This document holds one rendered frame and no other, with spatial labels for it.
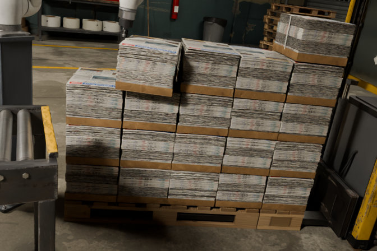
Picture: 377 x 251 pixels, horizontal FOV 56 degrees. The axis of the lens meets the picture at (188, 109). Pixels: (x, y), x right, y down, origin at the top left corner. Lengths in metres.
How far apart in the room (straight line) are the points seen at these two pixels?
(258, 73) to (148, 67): 0.58
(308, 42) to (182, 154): 0.90
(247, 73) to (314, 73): 0.37
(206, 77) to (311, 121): 0.66
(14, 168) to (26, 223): 1.15
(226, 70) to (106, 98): 0.64
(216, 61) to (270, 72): 0.30
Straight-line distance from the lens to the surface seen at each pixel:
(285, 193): 2.30
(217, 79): 1.88
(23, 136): 1.35
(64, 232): 2.19
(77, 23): 7.94
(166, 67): 1.75
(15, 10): 2.09
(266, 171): 2.17
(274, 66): 1.94
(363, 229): 2.41
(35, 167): 1.15
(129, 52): 1.74
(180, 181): 2.09
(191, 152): 2.00
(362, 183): 2.62
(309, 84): 2.05
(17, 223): 2.29
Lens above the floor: 1.35
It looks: 19 degrees down
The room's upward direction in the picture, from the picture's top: 8 degrees clockwise
